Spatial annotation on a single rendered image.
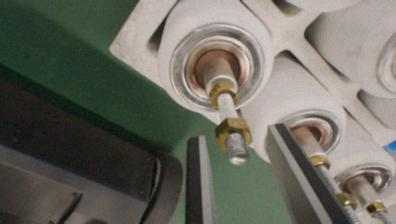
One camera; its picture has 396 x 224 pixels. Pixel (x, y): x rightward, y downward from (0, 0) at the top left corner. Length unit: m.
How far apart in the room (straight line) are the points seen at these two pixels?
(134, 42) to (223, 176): 0.50
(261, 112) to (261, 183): 0.51
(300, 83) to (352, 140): 0.11
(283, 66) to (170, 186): 0.31
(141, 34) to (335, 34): 0.19
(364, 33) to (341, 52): 0.03
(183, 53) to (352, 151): 0.23
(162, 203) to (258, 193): 0.38
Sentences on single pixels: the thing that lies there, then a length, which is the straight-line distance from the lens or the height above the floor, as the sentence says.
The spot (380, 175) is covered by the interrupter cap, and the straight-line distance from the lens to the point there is 0.35.
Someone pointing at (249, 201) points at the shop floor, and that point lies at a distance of 0.79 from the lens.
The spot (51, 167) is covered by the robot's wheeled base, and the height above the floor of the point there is 0.18.
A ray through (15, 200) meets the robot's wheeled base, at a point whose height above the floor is 0.19.
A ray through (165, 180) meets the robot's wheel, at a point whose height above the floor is 0.13.
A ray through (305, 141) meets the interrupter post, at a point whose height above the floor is 0.26.
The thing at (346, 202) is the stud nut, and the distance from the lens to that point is 0.21.
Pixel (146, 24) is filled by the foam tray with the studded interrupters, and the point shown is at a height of 0.18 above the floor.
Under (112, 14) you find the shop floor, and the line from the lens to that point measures 0.45.
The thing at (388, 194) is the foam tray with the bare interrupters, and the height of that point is 0.17.
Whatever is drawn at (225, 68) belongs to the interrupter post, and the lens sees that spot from 0.17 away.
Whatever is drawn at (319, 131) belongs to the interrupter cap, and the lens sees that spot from 0.26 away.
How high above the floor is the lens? 0.42
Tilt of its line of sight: 54 degrees down
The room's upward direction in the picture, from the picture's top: 175 degrees clockwise
